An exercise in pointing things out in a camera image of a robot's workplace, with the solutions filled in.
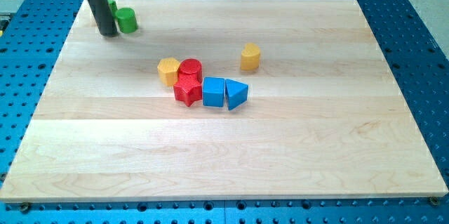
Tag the light wooden board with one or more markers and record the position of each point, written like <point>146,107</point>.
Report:
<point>324,117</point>

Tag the left brass board stop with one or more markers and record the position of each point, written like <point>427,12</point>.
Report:
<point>24,207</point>

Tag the brass board stop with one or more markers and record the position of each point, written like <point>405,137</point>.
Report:
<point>24,207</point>
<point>434,201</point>

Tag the right brass board stop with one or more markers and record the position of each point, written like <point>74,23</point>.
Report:
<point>434,201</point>

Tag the blue triangle block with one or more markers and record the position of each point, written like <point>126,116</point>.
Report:
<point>236,93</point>

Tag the blue cube block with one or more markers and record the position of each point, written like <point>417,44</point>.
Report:
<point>213,91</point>

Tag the red star block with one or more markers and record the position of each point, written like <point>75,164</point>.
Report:
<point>187,89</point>

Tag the red cylinder block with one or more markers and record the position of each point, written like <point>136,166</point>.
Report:
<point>191,68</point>

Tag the yellow heart block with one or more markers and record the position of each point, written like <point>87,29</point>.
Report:
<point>250,57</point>

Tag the yellow hexagon block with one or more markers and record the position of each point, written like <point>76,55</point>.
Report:
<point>168,70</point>

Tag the green cylinder block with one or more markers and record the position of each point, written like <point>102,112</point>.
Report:
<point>126,20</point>

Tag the green block behind rod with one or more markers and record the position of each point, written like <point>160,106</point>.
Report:
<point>113,7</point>

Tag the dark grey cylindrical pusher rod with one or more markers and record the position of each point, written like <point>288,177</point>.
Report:
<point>103,17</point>

